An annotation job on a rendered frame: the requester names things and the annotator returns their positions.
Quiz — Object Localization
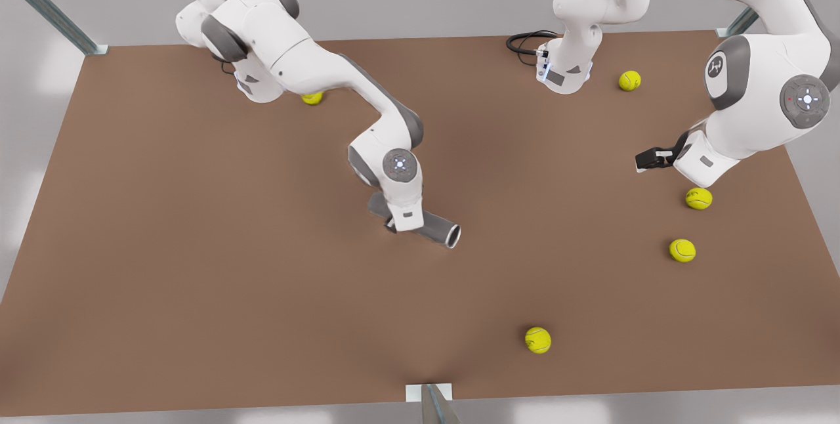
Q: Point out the grey tennis ball tube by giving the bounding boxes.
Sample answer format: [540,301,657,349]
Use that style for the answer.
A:
[367,192,462,249]

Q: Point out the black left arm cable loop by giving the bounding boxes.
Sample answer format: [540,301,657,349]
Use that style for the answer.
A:
[506,30,560,68]

